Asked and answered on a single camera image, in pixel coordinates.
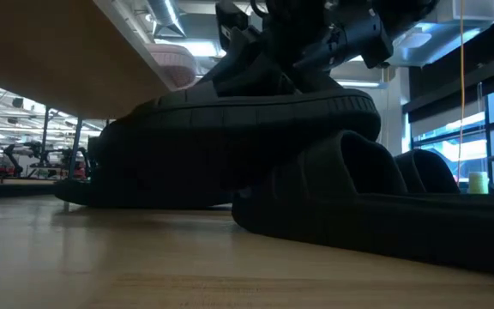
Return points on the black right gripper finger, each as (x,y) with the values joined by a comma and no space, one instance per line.
(255,64)
(320,58)

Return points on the black foam slide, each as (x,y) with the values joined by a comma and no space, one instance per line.
(431,171)
(80,194)
(251,124)
(380,232)

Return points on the pink foam slide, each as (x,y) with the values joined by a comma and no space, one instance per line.
(174,64)

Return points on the wooden shelf with black legs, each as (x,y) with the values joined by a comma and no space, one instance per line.
(37,56)

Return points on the long ceiling light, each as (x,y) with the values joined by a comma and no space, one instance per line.
(358,83)

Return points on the white ceiling unit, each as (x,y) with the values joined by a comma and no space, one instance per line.
(465,10)

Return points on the pale green cup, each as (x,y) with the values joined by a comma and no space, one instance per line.
(478,182)

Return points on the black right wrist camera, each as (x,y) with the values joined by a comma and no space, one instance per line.
(233,23)

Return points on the silver ventilation duct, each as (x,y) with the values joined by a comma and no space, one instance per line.
(167,15)

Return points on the black aluminium table frame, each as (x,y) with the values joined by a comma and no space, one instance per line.
(15,189)

